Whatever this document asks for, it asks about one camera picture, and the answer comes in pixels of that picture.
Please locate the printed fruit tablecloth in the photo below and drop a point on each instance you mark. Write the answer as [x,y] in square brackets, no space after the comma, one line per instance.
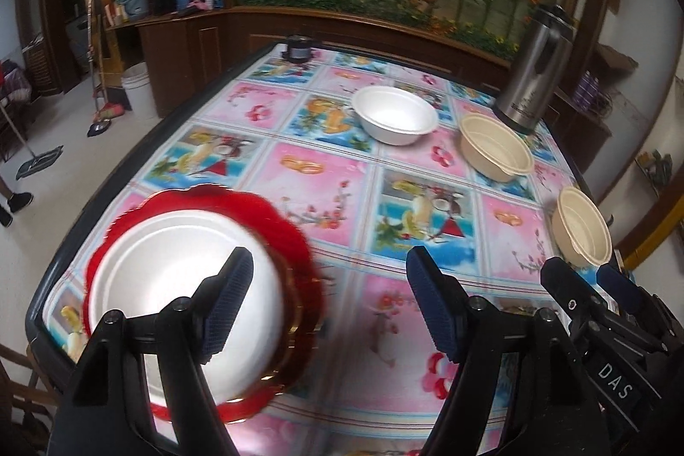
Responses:
[320,199]

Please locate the white bucket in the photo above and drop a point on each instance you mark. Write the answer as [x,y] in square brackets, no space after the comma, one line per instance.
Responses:
[139,92]

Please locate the wooden chair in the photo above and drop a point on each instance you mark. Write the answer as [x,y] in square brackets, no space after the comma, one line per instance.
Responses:
[21,392]

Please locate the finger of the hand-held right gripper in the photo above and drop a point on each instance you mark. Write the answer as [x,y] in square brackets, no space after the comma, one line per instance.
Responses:
[569,288]
[620,282]

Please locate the beige plastic bowl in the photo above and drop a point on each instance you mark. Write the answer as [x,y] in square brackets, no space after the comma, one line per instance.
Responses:
[580,226]
[491,146]

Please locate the steel thermos jug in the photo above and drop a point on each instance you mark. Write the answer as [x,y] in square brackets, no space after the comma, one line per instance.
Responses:
[529,82]

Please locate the red plastic plate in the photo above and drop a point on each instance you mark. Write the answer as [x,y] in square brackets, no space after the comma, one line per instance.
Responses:
[315,285]

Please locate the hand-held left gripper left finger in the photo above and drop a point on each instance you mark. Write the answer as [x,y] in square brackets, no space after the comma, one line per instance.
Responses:
[230,306]

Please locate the small white bowl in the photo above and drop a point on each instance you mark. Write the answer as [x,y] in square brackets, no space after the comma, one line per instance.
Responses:
[395,106]

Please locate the flat mop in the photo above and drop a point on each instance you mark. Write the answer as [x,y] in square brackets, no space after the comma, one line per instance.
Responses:
[40,160]

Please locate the pink cloth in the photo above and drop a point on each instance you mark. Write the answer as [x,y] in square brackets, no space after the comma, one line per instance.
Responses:
[199,6]

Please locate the broom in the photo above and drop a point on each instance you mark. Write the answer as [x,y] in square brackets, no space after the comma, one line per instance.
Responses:
[104,111]

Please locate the small black round object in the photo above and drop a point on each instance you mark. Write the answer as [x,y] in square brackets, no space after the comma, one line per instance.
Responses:
[297,50]

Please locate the brown wooden cabinet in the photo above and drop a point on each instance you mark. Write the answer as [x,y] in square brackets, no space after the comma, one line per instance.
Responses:
[214,44]

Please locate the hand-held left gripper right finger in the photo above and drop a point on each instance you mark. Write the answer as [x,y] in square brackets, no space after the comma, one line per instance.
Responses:
[433,306]

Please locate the black-rimmed table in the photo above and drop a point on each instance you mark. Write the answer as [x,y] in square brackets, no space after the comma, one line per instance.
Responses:
[115,167]

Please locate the large white bowl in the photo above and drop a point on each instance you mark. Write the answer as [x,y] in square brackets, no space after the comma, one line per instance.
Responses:
[160,247]

